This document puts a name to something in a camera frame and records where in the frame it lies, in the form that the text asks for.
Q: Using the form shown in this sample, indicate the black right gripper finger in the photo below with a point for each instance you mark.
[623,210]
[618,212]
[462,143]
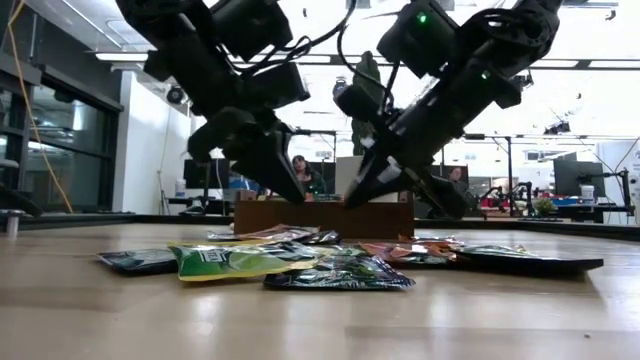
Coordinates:
[390,177]
[365,170]

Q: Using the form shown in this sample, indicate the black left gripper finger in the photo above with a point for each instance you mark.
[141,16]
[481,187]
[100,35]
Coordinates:
[295,165]
[270,165]

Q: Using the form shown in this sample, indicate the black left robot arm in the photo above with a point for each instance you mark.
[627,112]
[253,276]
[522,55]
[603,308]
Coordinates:
[190,60]

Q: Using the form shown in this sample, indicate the black background robot arm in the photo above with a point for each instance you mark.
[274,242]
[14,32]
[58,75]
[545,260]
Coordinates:
[505,197]

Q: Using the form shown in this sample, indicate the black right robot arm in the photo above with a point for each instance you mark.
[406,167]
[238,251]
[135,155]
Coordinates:
[490,65]

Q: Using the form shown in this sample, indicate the wooden tea organizer box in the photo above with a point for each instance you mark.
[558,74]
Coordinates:
[350,220]

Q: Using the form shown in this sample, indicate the person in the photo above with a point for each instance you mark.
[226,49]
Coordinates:
[306,175]
[456,174]

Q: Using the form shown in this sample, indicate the white hexagonal plant pot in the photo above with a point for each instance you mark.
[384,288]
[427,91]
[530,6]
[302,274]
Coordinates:
[342,170]

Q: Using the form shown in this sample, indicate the black computer monitor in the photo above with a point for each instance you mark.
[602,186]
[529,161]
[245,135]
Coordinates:
[575,177]
[205,177]

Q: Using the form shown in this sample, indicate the round black ceiling speaker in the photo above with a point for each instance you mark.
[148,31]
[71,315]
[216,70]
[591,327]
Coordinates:
[175,94]

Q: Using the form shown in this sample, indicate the white bottle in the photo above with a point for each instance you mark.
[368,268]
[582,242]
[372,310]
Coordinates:
[180,187]

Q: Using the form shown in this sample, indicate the green cactus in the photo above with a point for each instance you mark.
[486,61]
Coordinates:
[369,67]

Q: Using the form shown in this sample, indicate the black ceiling spotlight cluster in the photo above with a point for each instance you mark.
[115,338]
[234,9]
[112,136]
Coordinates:
[524,80]

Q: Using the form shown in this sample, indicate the small green potted plant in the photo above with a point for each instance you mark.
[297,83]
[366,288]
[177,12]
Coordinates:
[545,206]

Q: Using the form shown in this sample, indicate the white plastic tub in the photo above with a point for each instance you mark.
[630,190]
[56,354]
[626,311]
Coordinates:
[587,193]

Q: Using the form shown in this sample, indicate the tall black desk frame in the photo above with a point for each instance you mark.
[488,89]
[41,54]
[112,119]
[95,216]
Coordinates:
[495,136]
[320,132]

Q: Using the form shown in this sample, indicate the black ceiling light rail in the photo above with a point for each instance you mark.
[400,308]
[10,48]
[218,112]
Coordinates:
[582,64]

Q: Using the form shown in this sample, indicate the silver table post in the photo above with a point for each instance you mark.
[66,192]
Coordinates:
[12,223]

